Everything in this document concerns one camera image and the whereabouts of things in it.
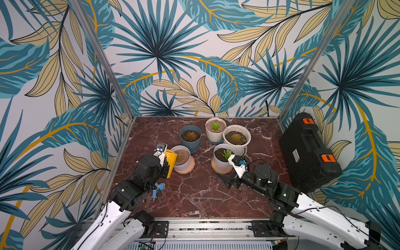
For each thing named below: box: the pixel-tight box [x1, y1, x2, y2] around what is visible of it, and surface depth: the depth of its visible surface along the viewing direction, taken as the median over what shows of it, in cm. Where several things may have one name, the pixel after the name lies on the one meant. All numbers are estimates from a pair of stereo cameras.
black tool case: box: [279, 111, 343, 193], surface depth 77 cm
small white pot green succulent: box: [210, 143, 237, 175], surface depth 92 cm
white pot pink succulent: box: [168, 144, 196, 174], surface depth 91 cm
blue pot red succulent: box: [179, 125, 203, 154], surface depth 99 cm
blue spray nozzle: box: [151, 182, 166, 202], surface depth 85 cm
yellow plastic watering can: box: [165, 148, 178, 179], surface depth 76 cm
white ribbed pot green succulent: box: [205, 117, 227, 143], surface depth 102 cm
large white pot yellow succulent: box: [222, 124, 252, 156], surface depth 97 cm
